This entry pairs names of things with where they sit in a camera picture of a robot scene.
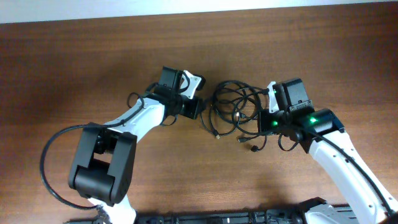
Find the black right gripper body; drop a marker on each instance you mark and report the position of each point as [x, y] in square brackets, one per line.
[269, 122]

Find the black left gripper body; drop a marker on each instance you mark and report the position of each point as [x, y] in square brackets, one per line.
[189, 107]

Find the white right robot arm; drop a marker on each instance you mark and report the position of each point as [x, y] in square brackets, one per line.
[323, 136]

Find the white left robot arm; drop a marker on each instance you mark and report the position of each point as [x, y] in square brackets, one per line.
[103, 164]

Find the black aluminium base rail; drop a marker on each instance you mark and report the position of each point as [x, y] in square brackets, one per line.
[322, 213]

